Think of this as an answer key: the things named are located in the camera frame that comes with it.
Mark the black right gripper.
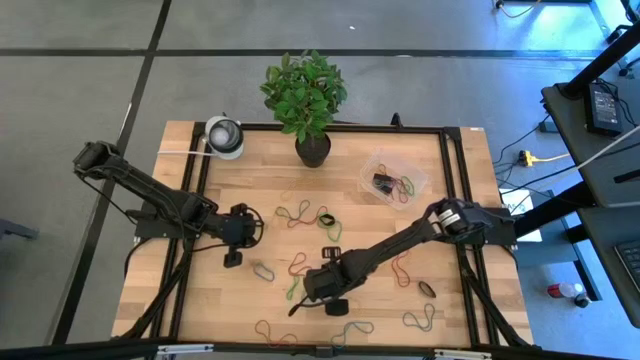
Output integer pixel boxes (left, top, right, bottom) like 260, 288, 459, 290
302, 246, 354, 317

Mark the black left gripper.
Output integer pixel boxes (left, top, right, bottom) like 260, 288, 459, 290
215, 202, 265, 269

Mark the olive rubber band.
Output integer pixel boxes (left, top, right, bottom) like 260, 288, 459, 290
274, 198, 312, 225

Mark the teal rubber band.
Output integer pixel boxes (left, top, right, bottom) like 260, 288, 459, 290
330, 320, 376, 348

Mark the long red rubber band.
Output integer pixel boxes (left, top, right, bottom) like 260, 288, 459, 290
390, 248, 412, 289

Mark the grey blue rubber band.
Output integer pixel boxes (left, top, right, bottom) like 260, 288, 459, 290
402, 302, 437, 333

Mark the clear plastic bin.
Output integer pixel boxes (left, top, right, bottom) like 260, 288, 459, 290
358, 147, 432, 211

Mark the white round lamp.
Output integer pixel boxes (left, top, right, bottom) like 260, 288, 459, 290
203, 114, 246, 161

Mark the green plant in black pot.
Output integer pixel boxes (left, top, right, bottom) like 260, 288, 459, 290
259, 48, 349, 169

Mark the white paper sheet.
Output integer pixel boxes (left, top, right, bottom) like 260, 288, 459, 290
498, 187, 545, 244

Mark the grey chair base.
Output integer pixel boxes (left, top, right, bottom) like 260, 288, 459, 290
0, 217, 40, 242

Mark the red white can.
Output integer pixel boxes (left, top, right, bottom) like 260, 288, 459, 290
545, 281, 585, 300

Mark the black desk leg beam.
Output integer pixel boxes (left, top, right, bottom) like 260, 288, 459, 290
512, 180, 601, 240

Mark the black desk foot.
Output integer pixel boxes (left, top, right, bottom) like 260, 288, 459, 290
569, 239, 604, 302

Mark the black desk with keyboard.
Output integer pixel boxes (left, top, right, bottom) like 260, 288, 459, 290
577, 202, 640, 330

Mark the black side desk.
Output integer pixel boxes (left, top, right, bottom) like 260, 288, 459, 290
541, 74, 640, 209

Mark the black keyboard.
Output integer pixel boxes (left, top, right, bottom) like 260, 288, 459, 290
613, 239, 640, 296

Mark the black power supply brick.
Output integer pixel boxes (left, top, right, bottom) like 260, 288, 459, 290
583, 81, 625, 138

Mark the black diagonal beam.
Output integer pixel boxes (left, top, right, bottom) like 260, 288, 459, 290
557, 19, 640, 100

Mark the white lamp cable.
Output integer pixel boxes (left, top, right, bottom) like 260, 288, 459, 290
157, 148, 217, 158

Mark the black front frame beam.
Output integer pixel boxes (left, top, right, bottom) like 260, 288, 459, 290
0, 338, 640, 360

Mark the silver frame bracket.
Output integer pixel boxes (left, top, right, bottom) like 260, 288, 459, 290
155, 342, 215, 359
432, 348, 494, 360

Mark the yellow extension cord plug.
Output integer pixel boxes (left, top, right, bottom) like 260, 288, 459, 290
517, 148, 572, 169

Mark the black floor cable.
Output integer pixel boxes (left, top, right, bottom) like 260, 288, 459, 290
492, 114, 554, 186

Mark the white desk cable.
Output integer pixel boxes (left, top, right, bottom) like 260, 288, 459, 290
569, 128, 640, 174

